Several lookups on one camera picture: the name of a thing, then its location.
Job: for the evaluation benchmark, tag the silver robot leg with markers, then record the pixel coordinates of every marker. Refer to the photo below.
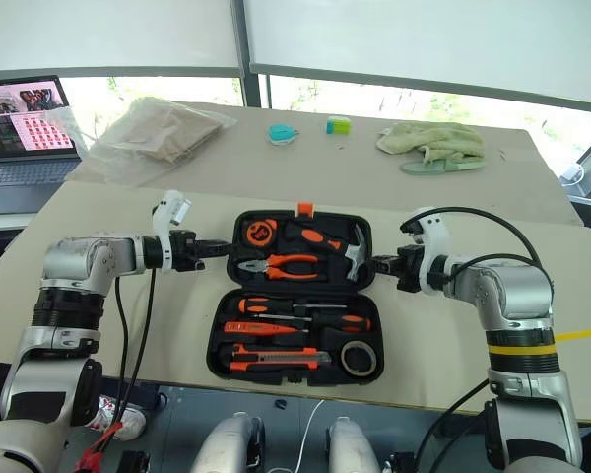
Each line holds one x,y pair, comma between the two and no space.
224,446
352,446

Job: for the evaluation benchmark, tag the white roller blind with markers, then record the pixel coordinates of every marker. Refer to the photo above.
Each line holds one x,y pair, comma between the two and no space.
423,39
108,29

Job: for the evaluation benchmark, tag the orange voltage tester pen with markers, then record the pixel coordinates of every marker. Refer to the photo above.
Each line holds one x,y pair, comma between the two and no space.
256,327

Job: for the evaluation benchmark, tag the small black floor piece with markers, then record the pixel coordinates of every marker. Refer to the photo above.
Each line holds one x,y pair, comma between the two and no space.
280,404

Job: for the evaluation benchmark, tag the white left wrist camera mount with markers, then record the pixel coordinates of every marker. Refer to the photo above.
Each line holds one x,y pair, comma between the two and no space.
170,212

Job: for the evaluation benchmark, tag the dark window frame post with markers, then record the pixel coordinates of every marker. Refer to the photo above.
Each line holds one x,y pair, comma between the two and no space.
248,49

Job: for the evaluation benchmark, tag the pale green towel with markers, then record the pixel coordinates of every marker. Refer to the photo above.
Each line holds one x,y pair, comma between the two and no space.
433,140

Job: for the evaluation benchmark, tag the orange black tape measure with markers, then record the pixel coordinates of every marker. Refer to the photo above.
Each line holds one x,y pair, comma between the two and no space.
261,232

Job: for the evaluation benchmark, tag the small green blue box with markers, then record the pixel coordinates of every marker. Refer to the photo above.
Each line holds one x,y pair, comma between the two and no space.
339,125

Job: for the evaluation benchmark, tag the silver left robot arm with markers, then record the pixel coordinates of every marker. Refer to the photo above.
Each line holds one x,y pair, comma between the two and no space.
74,256

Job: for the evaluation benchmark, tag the long orange black screwdriver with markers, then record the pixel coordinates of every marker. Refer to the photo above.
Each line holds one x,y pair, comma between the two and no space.
349,323

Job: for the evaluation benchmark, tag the clear plastic bag brown paper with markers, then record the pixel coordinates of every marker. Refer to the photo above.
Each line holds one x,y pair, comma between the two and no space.
162,133

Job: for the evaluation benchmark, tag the white red sneaker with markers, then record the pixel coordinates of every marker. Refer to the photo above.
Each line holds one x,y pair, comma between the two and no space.
130,424

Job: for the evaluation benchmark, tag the white charger block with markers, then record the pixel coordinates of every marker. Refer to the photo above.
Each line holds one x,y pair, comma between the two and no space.
572,175

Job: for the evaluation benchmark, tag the black tool case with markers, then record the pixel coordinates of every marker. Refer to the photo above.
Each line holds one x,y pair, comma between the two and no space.
295,295

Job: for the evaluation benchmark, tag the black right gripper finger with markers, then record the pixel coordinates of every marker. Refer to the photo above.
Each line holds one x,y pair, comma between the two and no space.
385,259
385,271

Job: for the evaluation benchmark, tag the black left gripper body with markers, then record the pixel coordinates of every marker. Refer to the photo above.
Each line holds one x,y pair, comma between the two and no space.
184,251

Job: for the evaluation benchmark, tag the red tape bundle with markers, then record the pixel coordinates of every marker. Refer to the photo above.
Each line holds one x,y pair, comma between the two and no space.
101,446

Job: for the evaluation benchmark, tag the silver robot left leg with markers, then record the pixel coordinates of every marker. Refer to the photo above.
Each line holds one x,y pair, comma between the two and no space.
224,446

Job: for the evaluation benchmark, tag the yellow tape strip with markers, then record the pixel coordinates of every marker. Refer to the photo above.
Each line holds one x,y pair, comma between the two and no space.
583,333

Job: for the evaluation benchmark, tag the short orange black screwdriver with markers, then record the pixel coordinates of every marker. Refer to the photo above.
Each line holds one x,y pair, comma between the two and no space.
261,305

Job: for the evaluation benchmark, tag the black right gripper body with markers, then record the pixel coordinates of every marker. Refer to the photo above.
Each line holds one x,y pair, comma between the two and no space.
410,268

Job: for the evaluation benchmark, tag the teal rounded tape measure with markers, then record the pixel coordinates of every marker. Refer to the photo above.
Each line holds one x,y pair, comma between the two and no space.
282,134

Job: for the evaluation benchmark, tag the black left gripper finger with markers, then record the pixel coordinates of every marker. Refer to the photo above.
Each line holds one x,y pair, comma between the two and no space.
217,245
217,254

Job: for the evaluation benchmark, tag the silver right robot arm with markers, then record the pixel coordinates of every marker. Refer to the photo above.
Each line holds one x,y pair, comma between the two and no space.
517,290

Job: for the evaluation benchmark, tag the silver robot right leg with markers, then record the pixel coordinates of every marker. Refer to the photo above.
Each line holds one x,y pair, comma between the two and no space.
352,446

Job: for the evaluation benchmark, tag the open laptop pink screen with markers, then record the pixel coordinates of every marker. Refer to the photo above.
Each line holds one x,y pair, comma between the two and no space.
24,123

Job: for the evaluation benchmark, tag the orange black utility knife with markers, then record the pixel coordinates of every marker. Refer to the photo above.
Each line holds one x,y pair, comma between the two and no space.
276,358

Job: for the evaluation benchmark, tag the black tape roll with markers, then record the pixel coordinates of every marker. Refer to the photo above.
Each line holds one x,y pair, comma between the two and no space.
347,367

